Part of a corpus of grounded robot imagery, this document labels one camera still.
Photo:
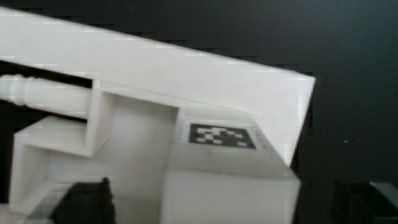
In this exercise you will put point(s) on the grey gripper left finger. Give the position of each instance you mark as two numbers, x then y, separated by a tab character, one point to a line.
86	206

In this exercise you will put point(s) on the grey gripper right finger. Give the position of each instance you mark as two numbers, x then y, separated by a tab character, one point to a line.
364	203

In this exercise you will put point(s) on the white chair leg with tag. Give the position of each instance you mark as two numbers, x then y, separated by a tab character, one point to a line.
229	185

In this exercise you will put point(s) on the white chair seat part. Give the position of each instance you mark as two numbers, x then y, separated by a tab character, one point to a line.
100	141

